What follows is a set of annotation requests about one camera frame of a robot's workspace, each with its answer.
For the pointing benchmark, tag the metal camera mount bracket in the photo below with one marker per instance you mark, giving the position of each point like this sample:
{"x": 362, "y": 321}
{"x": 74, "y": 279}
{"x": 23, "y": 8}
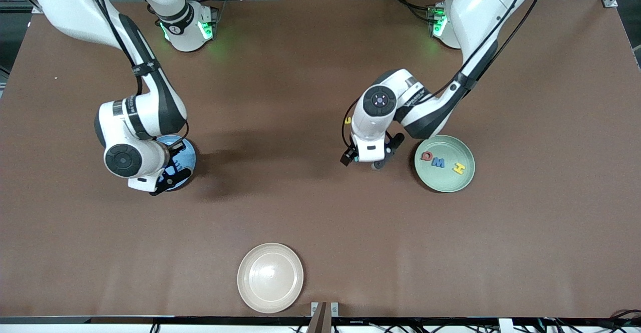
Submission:
{"x": 324, "y": 318}

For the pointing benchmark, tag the red foam letter Q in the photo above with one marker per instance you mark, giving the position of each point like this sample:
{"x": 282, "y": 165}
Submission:
{"x": 426, "y": 156}

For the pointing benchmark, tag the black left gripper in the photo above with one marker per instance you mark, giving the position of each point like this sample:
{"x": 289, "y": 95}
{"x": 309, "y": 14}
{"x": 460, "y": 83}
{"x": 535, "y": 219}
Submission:
{"x": 346, "y": 157}

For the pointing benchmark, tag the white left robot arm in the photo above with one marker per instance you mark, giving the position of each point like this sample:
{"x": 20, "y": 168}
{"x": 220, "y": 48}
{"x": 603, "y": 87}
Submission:
{"x": 481, "y": 7}

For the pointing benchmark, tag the blue foam letter W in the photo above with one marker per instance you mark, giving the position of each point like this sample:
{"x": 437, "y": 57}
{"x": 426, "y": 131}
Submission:
{"x": 438, "y": 162}

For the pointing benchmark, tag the blue round plate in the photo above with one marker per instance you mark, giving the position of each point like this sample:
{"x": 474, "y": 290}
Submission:
{"x": 189, "y": 157}

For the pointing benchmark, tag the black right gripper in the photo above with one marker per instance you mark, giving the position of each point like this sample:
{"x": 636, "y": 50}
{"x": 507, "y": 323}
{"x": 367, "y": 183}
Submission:
{"x": 173, "y": 155}

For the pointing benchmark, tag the yellow foam letter H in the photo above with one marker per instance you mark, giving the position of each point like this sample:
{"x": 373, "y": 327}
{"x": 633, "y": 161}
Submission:
{"x": 459, "y": 168}

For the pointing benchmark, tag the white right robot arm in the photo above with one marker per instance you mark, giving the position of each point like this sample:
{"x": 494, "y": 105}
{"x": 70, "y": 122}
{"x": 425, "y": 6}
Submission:
{"x": 75, "y": 7}

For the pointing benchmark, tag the beige round plate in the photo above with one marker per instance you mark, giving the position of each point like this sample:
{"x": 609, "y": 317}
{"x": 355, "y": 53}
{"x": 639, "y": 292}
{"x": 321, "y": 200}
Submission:
{"x": 270, "y": 278}

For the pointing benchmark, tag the green round plate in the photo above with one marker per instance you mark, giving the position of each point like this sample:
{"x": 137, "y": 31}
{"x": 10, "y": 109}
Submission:
{"x": 445, "y": 180}

